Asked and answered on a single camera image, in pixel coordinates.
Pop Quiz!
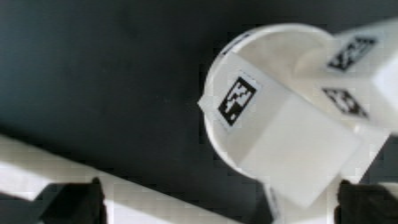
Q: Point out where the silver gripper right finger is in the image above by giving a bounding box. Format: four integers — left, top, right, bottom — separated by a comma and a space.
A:
334, 180, 398, 224

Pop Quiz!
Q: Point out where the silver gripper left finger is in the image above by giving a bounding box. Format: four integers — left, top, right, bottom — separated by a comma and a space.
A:
37, 178, 106, 224

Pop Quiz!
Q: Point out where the white stool leg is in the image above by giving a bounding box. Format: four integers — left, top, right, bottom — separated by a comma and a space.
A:
199, 54, 361, 207
323, 58, 398, 133
295, 17, 398, 78

